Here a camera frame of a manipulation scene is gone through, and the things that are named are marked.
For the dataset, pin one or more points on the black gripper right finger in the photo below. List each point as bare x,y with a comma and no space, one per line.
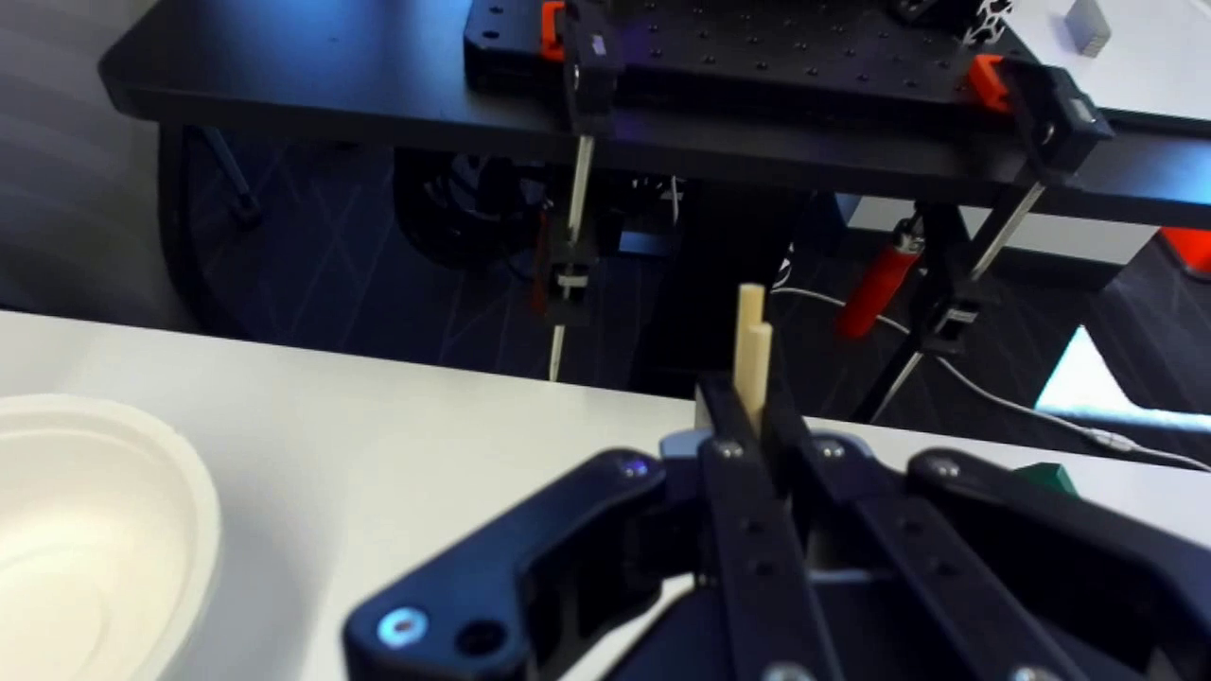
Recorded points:
1014,579

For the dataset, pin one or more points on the white empty bowl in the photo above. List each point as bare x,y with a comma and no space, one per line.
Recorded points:
111,538

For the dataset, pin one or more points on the orange black clamp front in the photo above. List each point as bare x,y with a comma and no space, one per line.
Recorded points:
578,37

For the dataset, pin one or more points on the orange black clamp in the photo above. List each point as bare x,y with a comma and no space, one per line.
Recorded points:
578,37
1051,128

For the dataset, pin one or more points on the orange black clamp rear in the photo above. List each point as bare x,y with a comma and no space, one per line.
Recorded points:
1051,128

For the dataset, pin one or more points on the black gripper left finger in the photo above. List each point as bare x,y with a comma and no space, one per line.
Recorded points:
535,588

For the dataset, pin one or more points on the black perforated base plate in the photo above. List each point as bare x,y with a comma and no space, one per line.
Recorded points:
761,57

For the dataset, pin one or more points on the cream chopstick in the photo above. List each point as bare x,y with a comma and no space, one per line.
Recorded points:
749,313
757,369

